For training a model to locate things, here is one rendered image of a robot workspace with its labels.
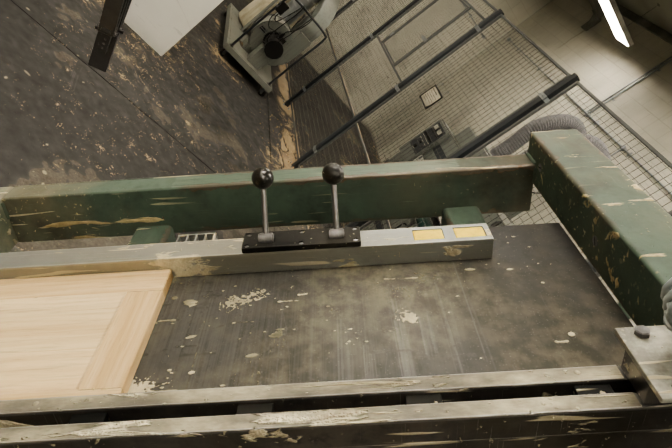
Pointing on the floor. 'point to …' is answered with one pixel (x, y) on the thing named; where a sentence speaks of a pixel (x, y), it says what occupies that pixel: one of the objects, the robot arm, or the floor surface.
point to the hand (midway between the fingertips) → (103, 49)
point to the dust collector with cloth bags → (286, 16)
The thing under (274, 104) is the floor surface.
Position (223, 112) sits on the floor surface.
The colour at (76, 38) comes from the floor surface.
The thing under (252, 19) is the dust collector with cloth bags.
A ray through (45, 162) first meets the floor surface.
